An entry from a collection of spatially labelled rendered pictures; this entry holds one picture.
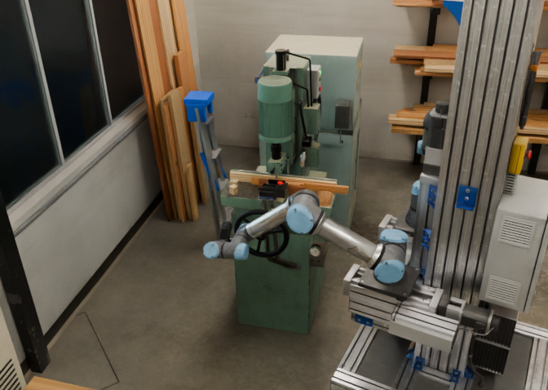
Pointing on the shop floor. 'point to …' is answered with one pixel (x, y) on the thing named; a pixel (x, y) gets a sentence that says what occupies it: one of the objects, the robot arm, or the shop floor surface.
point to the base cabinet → (279, 286)
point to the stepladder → (209, 152)
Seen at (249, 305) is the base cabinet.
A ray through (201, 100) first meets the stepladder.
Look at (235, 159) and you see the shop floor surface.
